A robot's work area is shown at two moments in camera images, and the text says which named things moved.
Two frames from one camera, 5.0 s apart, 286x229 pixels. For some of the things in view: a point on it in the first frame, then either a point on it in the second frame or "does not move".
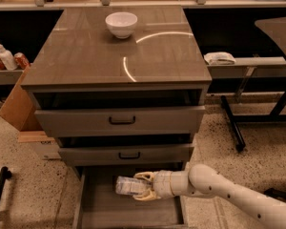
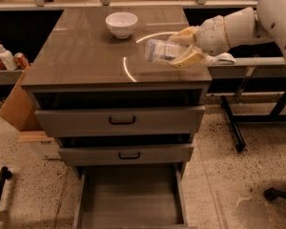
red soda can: x=21 y=60 does not move
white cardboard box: x=43 y=145 does not move
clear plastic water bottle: x=126 y=185 -> x=160 y=51
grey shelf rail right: x=254 y=67 does not move
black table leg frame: x=275 y=115 does not move
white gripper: x=162 y=184 -> x=210 y=35
